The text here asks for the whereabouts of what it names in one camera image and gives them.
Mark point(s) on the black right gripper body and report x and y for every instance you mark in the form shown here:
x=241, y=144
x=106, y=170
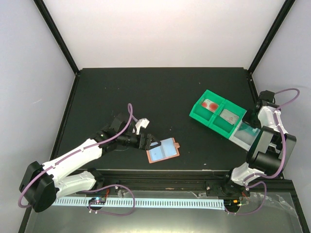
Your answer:
x=252, y=120

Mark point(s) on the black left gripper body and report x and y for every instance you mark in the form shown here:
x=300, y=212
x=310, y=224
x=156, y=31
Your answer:
x=141, y=145

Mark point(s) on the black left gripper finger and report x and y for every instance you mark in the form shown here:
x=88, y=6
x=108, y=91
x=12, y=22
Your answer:
x=153, y=140
x=154, y=145

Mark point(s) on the teal AION card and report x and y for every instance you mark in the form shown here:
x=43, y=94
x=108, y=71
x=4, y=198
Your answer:
x=249, y=130

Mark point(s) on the pink leather card holder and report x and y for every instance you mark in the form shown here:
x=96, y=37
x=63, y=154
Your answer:
x=169, y=149

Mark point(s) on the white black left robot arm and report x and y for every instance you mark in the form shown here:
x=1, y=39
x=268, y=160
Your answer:
x=42, y=184

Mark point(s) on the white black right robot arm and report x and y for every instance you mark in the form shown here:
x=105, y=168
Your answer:
x=268, y=145

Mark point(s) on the white VIP card in bin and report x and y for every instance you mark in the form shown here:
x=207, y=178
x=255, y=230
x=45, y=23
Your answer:
x=229, y=116

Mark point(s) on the red white april card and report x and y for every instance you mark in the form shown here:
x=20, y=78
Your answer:
x=209, y=105

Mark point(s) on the green bin with red card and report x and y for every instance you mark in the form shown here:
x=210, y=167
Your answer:
x=203, y=115

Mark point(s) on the clear white bin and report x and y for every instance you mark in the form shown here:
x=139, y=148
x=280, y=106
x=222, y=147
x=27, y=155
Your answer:
x=242, y=139

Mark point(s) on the green middle bin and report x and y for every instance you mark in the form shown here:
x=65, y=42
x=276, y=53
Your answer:
x=221, y=126

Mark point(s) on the left controller circuit board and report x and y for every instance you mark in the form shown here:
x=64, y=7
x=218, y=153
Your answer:
x=97, y=201

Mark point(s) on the controller circuit board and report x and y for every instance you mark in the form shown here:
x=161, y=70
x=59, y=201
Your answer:
x=233, y=203
x=97, y=201

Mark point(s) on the right controller circuit board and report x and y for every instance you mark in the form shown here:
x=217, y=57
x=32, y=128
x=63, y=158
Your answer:
x=233, y=203

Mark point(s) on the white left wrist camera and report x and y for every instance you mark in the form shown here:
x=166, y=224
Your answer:
x=141, y=123

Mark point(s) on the white slotted cable duct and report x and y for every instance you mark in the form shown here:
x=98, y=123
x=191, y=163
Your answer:
x=144, y=203

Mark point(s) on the black corner frame post right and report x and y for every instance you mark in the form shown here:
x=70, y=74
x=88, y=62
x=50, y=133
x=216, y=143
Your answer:
x=282, y=14

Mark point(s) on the black corner frame post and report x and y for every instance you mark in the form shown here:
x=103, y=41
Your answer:
x=282, y=14
x=57, y=35

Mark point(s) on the black corner frame post left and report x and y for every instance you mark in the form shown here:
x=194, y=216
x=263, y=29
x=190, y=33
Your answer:
x=57, y=35

